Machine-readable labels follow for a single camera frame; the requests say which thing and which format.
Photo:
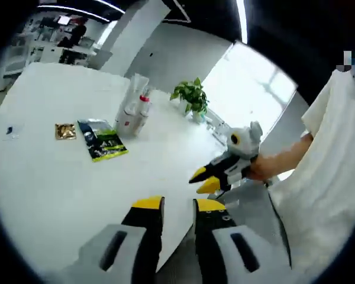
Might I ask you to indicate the green silver foil packet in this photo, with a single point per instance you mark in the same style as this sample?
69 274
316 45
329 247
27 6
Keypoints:
103 142

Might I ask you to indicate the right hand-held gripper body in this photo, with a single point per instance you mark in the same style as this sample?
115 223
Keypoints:
248 142

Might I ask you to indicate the small black object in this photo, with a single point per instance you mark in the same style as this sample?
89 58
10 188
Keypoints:
9 130

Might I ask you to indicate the white storage cabinet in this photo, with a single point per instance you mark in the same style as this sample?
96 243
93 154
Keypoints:
16 65

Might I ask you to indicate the large window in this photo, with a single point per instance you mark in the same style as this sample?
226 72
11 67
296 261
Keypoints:
254 83

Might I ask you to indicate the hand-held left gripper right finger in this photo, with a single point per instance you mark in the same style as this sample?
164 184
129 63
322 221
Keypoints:
219 257

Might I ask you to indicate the curved ceiling light strip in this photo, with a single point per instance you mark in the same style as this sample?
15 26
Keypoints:
242 20

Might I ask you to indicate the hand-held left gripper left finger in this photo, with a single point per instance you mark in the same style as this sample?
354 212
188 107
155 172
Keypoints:
136 251

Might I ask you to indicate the small bright monitor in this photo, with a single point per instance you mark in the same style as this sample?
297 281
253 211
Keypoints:
64 20

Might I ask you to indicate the white skincare tube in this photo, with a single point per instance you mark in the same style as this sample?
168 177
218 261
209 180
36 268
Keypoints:
140 84

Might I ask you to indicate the gold foil wrapper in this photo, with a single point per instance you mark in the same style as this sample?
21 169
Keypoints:
65 131

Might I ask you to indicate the potted green plant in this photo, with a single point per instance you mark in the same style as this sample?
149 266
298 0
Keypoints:
192 94

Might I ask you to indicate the grey cabinet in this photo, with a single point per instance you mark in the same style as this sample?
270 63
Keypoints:
103 59

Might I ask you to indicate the person's right hand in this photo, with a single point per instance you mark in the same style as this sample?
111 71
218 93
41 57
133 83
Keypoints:
263 165

